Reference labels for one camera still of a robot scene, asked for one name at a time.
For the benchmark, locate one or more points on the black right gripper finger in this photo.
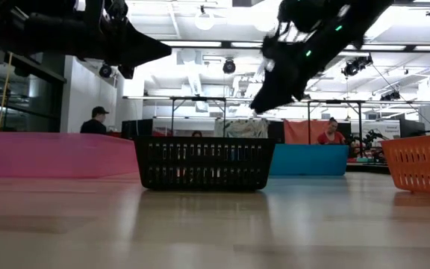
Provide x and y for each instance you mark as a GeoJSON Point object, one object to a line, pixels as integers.
{"type": "Point", "coordinates": [278, 89]}

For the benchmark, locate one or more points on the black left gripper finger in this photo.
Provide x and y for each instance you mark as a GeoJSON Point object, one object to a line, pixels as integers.
{"type": "Point", "coordinates": [136, 50]}

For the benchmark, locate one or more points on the orange slotted basket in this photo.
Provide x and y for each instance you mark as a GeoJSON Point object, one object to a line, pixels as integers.
{"type": "Point", "coordinates": [416, 142]}

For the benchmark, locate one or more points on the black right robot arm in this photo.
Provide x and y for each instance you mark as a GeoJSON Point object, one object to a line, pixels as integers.
{"type": "Point", "coordinates": [353, 18]}

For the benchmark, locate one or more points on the neighbouring rig robot arm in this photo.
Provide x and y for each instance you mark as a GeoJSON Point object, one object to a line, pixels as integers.
{"type": "Point", "coordinates": [371, 137]}

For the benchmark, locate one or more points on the black ceiling spot lamp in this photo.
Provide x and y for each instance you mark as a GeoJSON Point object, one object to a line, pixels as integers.
{"type": "Point", "coordinates": [105, 71]}
{"type": "Point", "coordinates": [229, 67]}

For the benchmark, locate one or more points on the black partition panel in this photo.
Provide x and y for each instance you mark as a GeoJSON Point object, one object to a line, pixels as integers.
{"type": "Point", "coordinates": [276, 132]}

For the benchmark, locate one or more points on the orange hanging cloth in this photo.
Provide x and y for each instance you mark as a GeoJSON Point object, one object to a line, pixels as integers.
{"type": "Point", "coordinates": [297, 131]}

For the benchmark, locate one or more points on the patterned hanging cloth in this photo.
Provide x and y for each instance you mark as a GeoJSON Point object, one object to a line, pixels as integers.
{"type": "Point", "coordinates": [243, 129]}

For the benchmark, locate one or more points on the black overhead light bar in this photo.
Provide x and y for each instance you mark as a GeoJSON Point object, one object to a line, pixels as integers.
{"type": "Point", "coordinates": [226, 44]}

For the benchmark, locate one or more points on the person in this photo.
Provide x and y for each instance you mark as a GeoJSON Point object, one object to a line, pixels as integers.
{"type": "Point", "coordinates": [196, 133]}
{"type": "Point", "coordinates": [93, 127]}
{"type": "Point", "coordinates": [330, 137]}

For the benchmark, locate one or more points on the blue plastic bin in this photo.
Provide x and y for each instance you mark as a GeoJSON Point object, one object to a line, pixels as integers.
{"type": "Point", "coordinates": [304, 160]}

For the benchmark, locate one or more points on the black monitor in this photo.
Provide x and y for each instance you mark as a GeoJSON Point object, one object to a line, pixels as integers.
{"type": "Point", "coordinates": [136, 129]}
{"type": "Point", "coordinates": [411, 129]}

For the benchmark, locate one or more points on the small black ceiling lamps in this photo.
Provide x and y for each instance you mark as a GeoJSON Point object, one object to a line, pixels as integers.
{"type": "Point", "coordinates": [390, 96]}

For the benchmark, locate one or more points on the white sign board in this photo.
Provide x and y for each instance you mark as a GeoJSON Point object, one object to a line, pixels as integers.
{"type": "Point", "coordinates": [386, 129]}

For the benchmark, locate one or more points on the pink plastic bin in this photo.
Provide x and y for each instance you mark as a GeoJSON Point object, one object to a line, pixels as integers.
{"type": "Point", "coordinates": [50, 157]}

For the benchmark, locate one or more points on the black slotted basket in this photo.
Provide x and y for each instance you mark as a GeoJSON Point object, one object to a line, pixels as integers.
{"type": "Point", "coordinates": [200, 187]}

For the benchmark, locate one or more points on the black frame stand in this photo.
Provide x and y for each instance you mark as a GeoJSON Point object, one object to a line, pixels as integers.
{"type": "Point", "coordinates": [334, 101]}
{"type": "Point", "coordinates": [200, 99]}

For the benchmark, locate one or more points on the black ceiling camera cluster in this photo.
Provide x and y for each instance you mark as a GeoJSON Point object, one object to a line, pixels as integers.
{"type": "Point", "coordinates": [357, 66]}

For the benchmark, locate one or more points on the black metal table frame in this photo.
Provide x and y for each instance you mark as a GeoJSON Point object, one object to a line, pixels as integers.
{"type": "Point", "coordinates": [368, 169]}

